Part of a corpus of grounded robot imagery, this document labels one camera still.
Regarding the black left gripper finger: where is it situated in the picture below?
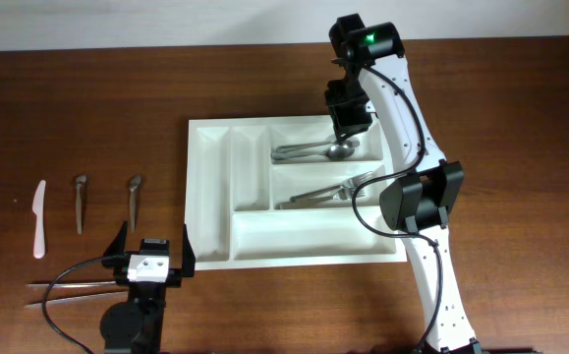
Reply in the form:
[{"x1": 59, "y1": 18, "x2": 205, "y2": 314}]
[
  {"x1": 103, "y1": 221, "x2": 128, "y2": 257},
  {"x1": 181, "y1": 225, "x2": 197, "y2": 278}
]

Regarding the metal tablespoon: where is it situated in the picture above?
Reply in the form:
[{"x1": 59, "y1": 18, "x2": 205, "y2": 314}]
[
  {"x1": 274, "y1": 138, "x2": 361, "y2": 152},
  {"x1": 270, "y1": 144, "x2": 356, "y2": 161}
]

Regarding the metal fork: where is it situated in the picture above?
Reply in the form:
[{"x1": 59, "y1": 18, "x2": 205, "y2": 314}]
[
  {"x1": 275, "y1": 188, "x2": 355, "y2": 209},
  {"x1": 289, "y1": 171, "x2": 375, "y2": 202}
]

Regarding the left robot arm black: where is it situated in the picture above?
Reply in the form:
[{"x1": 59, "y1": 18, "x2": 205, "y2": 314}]
[{"x1": 100, "y1": 222, "x2": 196, "y2": 354}]

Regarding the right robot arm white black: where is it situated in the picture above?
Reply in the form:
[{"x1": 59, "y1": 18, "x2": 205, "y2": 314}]
[{"x1": 185, "y1": 14, "x2": 481, "y2": 353}]

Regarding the small metal teaspoon right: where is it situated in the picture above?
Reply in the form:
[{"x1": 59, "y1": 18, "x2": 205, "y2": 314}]
[{"x1": 128, "y1": 174, "x2": 142, "y2": 233}]

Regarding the small metal teaspoon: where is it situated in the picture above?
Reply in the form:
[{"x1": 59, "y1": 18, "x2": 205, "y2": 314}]
[
  {"x1": 75, "y1": 174, "x2": 87, "y2": 234},
  {"x1": 128, "y1": 174, "x2": 142, "y2": 233}
]

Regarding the small metal teaspoon left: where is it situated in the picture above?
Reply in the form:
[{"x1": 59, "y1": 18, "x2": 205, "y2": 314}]
[{"x1": 75, "y1": 174, "x2": 87, "y2": 234}]

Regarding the white plastic knife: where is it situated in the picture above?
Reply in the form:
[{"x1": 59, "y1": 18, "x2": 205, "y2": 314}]
[{"x1": 32, "y1": 180, "x2": 46, "y2": 259}]

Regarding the white plastic cutlery tray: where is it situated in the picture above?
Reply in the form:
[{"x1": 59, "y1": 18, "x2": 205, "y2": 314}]
[{"x1": 185, "y1": 116, "x2": 407, "y2": 270}]

